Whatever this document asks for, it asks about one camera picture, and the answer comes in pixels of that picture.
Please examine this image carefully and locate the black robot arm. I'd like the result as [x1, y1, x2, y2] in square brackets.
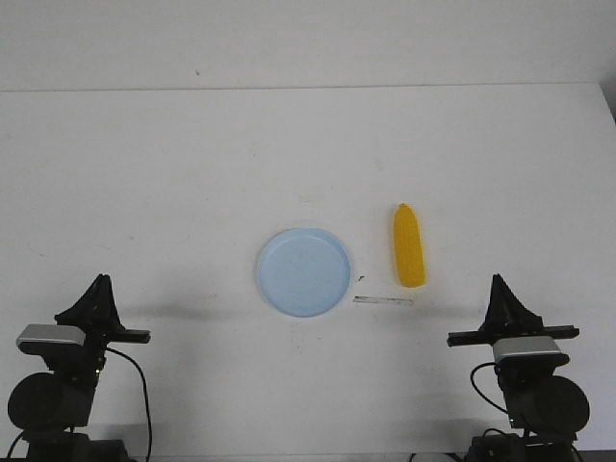
[447, 274, 590, 461]
[8, 274, 151, 461]

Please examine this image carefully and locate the light blue round plate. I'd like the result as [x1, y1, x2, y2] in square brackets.
[256, 227, 352, 318]

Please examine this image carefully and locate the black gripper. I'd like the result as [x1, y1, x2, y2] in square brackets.
[55, 274, 151, 345]
[447, 274, 579, 347]

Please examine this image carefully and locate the yellow plastic corn cob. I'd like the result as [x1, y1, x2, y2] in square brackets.
[393, 203, 426, 288]

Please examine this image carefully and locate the clear tape strip on table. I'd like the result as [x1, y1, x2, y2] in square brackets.
[353, 295, 414, 306]

